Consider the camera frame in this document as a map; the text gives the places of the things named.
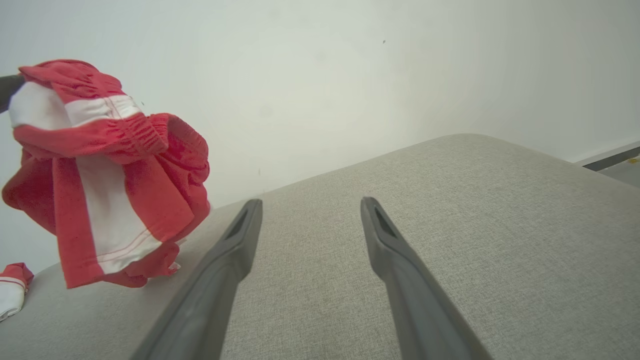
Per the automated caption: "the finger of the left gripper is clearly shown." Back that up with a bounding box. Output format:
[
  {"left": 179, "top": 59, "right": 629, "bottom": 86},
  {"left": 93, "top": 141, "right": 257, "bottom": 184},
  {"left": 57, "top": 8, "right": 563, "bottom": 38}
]
[{"left": 0, "top": 74, "right": 26, "bottom": 114}]

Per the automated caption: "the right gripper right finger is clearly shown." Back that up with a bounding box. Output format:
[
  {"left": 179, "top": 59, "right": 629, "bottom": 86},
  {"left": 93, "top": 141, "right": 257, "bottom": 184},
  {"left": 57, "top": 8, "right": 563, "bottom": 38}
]
[{"left": 360, "top": 196, "right": 494, "bottom": 360}]

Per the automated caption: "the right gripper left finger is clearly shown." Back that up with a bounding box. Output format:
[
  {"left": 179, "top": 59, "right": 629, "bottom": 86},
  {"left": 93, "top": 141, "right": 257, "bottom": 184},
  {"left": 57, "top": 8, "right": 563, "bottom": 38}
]
[{"left": 130, "top": 198, "right": 264, "bottom": 360}]

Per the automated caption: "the red shirt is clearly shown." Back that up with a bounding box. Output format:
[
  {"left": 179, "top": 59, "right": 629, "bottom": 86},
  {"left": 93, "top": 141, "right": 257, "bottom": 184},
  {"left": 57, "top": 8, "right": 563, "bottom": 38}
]
[{"left": 1, "top": 59, "right": 212, "bottom": 290}]

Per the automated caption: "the red jersey with white sleeves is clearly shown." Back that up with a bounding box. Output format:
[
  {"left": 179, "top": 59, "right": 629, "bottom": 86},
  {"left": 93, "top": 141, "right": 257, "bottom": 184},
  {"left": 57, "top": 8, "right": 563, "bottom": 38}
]
[{"left": 0, "top": 262, "right": 35, "bottom": 322}]

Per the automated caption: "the dark wall baseboard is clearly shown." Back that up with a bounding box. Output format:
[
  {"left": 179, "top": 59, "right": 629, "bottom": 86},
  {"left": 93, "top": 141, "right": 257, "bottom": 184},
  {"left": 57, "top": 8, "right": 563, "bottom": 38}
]
[{"left": 575, "top": 140, "right": 640, "bottom": 173}]

